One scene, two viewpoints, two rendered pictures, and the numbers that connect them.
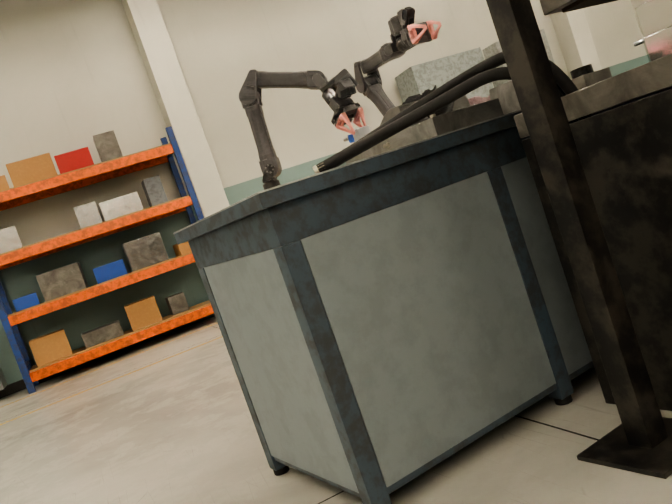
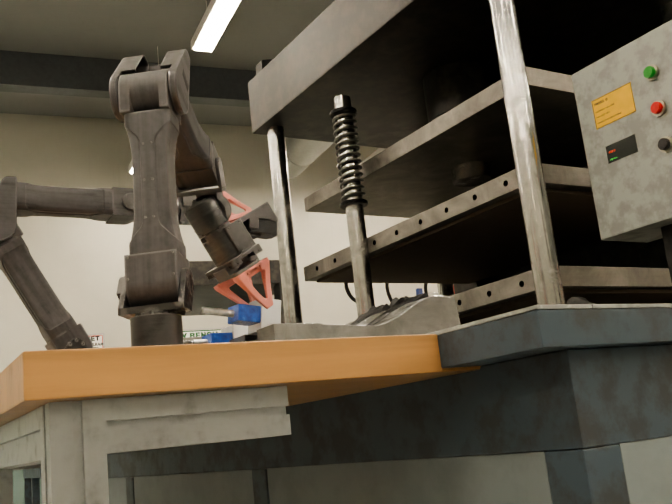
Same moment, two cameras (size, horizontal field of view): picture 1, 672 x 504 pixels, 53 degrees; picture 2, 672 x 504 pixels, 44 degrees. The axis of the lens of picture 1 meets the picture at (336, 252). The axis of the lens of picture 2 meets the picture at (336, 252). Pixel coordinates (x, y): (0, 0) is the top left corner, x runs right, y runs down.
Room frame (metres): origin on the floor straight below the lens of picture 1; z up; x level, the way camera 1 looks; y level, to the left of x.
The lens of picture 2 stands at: (2.28, 1.17, 0.70)
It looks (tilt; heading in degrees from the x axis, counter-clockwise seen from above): 13 degrees up; 266
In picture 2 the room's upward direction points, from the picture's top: 6 degrees counter-clockwise
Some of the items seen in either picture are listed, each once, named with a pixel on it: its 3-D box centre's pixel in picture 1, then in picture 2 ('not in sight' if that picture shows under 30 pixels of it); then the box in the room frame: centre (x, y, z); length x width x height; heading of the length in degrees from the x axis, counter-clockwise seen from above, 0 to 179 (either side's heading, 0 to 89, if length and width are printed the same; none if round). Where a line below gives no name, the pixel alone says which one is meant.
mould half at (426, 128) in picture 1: (414, 127); (362, 345); (2.14, -0.36, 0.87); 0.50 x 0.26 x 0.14; 29
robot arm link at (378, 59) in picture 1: (380, 67); (62, 217); (2.68, -0.41, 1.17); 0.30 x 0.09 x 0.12; 25
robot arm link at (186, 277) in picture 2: (270, 173); (154, 294); (2.43, 0.13, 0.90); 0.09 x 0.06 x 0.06; 172
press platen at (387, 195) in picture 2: not in sight; (483, 161); (1.59, -1.34, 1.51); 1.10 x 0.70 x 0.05; 119
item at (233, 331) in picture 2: not in sight; (212, 342); (2.40, -0.29, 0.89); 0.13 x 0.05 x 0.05; 29
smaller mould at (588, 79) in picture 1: (577, 88); not in sight; (2.54, -1.06, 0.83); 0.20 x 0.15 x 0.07; 29
